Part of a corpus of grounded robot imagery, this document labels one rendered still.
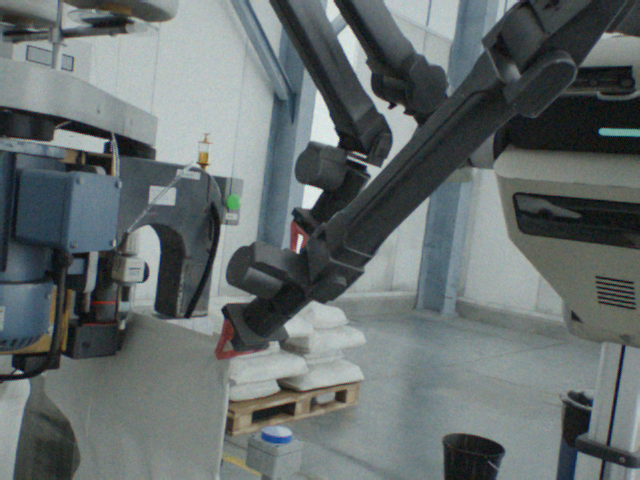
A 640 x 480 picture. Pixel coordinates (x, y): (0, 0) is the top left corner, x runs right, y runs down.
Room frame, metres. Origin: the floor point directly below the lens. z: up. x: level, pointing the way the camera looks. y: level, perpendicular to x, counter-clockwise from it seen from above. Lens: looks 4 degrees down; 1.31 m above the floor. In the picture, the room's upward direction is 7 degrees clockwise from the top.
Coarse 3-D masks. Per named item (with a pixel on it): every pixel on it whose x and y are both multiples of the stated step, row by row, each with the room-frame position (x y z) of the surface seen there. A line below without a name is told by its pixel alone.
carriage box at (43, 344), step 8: (40, 144) 1.06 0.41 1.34; (72, 152) 1.10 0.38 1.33; (80, 152) 1.11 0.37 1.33; (64, 160) 1.09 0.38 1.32; (72, 160) 1.10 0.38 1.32; (80, 160) 1.11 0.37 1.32; (56, 288) 1.10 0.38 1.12; (64, 288) 1.11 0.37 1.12; (56, 296) 1.10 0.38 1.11; (64, 296) 1.11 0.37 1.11; (64, 304) 1.11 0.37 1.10; (64, 312) 1.11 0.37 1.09; (64, 320) 1.11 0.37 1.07; (48, 328) 1.09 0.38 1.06; (64, 328) 1.11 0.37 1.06; (48, 336) 1.09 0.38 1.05; (64, 336) 1.11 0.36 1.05; (40, 344) 1.08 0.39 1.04; (48, 344) 1.09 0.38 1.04; (64, 344) 1.11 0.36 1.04; (0, 352) 1.04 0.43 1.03; (8, 352) 1.05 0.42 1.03; (16, 352) 1.06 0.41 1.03; (24, 352) 1.07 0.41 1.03
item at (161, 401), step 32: (160, 320) 1.17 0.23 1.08; (128, 352) 1.21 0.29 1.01; (160, 352) 1.16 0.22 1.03; (192, 352) 1.11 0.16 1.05; (64, 384) 1.33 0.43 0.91; (96, 384) 1.26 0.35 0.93; (128, 384) 1.21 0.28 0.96; (160, 384) 1.15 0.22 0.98; (192, 384) 1.11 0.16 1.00; (224, 384) 1.06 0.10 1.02; (96, 416) 1.26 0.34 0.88; (128, 416) 1.20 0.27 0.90; (160, 416) 1.15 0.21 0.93; (192, 416) 1.10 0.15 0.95; (224, 416) 1.06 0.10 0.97; (96, 448) 1.20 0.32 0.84; (128, 448) 1.17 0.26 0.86; (160, 448) 1.14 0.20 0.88; (192, 448) 1.10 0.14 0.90
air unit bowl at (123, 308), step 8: (120, 288) 1.13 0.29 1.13; (128, 288) 1.13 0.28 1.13; (120, 296) 1.13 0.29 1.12; (128, 296) 1.13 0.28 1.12; (120, 304) 1.13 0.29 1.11; (128, 304) 1.13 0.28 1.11; (120, 312) 1.13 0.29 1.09; (128, 312) 1.13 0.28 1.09; (120, 320) 1.13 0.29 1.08; (128, 320) 1.14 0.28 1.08
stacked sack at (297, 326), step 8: (208, 312) 4.00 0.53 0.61; (216, 312) 3.98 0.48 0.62; (216, 320) 3.93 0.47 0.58; (296, 320) 4.16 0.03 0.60; (304, 320) 4.23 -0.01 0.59; (216, 328) 3.90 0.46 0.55; (288, 328) 4.05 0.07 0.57; (296, 328) 4.11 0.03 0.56; (304, 328) 4.16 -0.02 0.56; (312, 328) 4.23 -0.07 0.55; (216, 336) 3.91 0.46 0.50; (296, 336) 4.14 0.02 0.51; (304, 336) 4.20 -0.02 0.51
